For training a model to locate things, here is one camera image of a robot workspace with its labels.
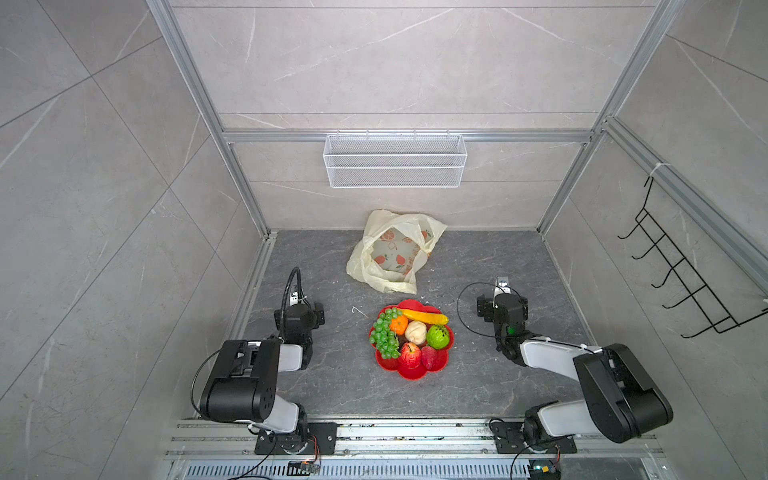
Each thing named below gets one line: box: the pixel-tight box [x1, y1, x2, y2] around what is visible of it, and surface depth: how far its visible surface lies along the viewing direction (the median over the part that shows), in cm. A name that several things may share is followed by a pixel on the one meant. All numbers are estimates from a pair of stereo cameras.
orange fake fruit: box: [389, 315, 409, 336], surface depth 90 cm
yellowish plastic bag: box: [346, 210, 448, 294], surface depth 103 cm
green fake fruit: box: [426, 324, 450, 349], surface depth 85 cm
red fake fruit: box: [400, 342, 422, 369], surface depth 83 cm
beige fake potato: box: [405, 320, 427, 345], surface depth 88 cm
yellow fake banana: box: [401, 309, 449, 325], surface depth 92 cm
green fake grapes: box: [369, 307, 402, 359], surface depth 83 cm
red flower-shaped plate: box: [369, 299, 413, 381], surface depth 84 cm
